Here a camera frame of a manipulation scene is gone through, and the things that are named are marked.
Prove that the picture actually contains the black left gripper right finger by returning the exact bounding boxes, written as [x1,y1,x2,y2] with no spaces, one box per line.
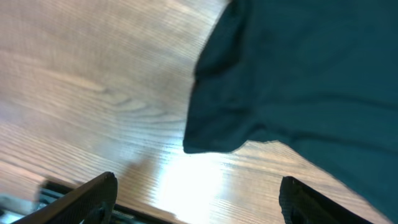
[279,176,371,224]

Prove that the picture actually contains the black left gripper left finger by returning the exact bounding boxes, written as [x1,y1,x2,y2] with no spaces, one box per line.
[13,172,118,224]

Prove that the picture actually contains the black t-shirt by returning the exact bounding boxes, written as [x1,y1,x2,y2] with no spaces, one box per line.
[183,0,397,222]

